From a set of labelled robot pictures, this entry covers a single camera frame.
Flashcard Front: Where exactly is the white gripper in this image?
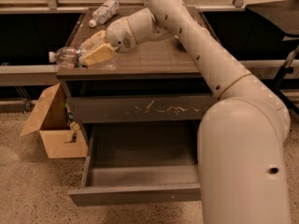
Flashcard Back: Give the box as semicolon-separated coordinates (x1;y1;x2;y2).
79;17;136;66

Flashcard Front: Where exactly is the clear plastic water bottle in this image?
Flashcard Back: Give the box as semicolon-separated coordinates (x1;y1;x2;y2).
49;47;86;70

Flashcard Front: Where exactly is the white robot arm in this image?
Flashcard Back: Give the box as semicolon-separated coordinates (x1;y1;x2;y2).
81;0;292;224

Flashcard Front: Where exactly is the white labelled plastic bottle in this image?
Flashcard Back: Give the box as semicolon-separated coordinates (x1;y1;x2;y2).
89;0;120;28

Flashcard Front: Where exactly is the grey drawer cabinet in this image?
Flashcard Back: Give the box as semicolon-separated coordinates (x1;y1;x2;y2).
56;6;232;142

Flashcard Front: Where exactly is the scratched grey middle drawer front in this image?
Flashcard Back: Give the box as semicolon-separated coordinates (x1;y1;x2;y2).
67;94;217;123

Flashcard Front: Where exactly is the open grey bottom drawer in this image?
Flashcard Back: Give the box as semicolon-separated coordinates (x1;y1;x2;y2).
69;120;201;206

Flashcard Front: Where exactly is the metal window railing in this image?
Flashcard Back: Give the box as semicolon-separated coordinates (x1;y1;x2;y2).
0;0;292;87

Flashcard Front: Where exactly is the open cardboard box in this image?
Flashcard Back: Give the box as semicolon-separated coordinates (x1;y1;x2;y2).
21;83;88;159

